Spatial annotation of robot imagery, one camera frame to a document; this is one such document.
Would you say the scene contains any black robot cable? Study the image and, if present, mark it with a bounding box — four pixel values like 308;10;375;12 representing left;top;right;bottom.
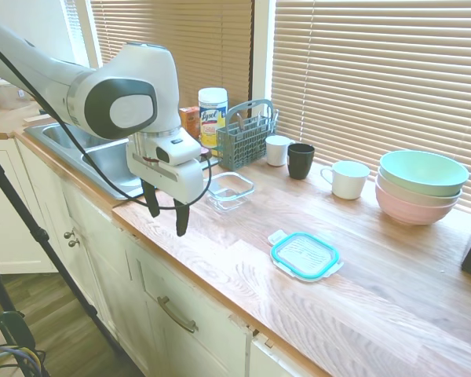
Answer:
0;37;215;211

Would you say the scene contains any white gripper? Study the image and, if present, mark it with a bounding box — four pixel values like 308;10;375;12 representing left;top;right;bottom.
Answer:
126;133;205;237

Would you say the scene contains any bundle of coloured cables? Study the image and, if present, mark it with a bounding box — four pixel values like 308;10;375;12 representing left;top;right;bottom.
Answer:
0;343;48;377

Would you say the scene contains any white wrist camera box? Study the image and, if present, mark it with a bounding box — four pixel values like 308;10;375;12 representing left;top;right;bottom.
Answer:
154;129;203;167

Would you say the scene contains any Lysol wipes canister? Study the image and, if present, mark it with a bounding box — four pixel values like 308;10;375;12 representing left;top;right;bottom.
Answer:
198;86;229;148

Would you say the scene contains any grey plastic cutlery basket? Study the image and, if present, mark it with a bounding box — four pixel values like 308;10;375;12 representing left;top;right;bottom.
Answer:
215;99;279;170

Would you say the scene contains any white kitchen cabinet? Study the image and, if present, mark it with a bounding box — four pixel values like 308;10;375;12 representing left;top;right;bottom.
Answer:
0;135;299;377

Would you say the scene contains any cream bowl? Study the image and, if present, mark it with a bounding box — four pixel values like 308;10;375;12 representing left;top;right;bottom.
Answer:
375;174;463;206

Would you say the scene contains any white handleless cup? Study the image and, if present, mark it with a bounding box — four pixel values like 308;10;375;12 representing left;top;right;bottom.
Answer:
265;135;295;167

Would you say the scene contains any white mug with handle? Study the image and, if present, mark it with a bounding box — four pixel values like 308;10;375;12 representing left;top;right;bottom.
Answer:
320;159;371;200

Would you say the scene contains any metal drawer handle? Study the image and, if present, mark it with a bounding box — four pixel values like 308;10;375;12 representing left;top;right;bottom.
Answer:
156;296;199;334

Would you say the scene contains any black camera tripod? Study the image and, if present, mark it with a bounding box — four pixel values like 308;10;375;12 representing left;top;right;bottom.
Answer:
0;139;121;354

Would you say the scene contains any clear glass food container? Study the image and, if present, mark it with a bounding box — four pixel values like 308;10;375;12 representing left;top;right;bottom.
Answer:
203;171;256;213

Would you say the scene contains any black mug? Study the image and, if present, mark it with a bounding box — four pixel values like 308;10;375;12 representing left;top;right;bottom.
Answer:
287;143;316;181

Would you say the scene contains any narrow wooden window blind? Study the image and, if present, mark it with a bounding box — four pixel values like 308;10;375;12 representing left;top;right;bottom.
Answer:
89;0;254;119

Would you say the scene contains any small orange box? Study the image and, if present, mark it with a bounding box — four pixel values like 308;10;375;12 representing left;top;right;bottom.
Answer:
179;106;202;139

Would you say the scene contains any pink bowl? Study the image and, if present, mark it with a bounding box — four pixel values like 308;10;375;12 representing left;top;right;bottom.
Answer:
374;184;460;226

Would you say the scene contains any wide wooden window blind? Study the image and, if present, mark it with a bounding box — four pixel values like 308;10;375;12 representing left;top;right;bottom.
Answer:
272;0;471;216

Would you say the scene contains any stainless steel sink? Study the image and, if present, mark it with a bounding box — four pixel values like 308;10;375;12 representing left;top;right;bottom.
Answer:
23;121;221;201

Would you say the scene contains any clear lid with teal seal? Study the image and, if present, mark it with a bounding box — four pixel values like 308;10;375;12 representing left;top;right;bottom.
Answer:
268;230;345;283

